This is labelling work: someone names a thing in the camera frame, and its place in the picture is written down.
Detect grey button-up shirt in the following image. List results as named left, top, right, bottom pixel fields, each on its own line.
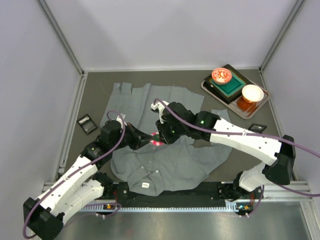
left=106, top=82, right=232, bottom=197

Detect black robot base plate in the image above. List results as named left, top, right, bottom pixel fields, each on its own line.
left=98, top=182, right=262, bottom=208

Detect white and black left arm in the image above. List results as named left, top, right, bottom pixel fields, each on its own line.
left=22, top=119, right=155, bottom=240

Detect black jewellery box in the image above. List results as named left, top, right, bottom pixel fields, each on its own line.
left=76, top=114, right=98, bottom=135
left=248, top=123, right=267, bottom=134

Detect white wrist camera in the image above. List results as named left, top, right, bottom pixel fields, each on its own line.
left=150, top=99, right=169, bottom=124
left=116, top=113, right=127, bottom=129

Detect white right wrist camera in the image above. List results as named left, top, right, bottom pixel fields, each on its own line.
left=150, top=99, right=169, bottom=124

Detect red patterned bowl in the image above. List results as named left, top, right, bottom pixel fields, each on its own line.
left=211, top=67, right=233, bottom=85

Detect green square dish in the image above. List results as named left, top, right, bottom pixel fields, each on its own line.
left=211, top=74, right=246, bottom=98

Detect black rectangular tray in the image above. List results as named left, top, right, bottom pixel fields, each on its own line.
left=203, top=64, right=253, bottom=105

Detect brown plastic tray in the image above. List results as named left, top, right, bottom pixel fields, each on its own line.
left=200, top=80, right=270, bottom=120

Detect black left jewellery box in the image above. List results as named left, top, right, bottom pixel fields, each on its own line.
left=76, top=114, right=98, bottom=135

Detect amber glass dish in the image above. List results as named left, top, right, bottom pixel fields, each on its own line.
left=236, top=96, right=257, bottom=113

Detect black right jewellery box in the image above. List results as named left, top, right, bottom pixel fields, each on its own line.
left=248, top=123, right=267, bottom=134

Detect grey slotted cable duct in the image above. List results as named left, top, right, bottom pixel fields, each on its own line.
left=80, top=202, right=250, bottom=214

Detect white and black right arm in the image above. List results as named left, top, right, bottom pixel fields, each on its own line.
left=150, top=100, right=296, bottom=199

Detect white and orange cup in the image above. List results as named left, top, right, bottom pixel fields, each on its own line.
left=241, top=84, right=264, bottom=103

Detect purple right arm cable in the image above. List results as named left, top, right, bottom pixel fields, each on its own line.
left=152, top=97, right=320, bottom=218

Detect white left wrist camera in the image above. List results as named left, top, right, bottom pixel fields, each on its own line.
left=116, top=113, right=127, bottom=129

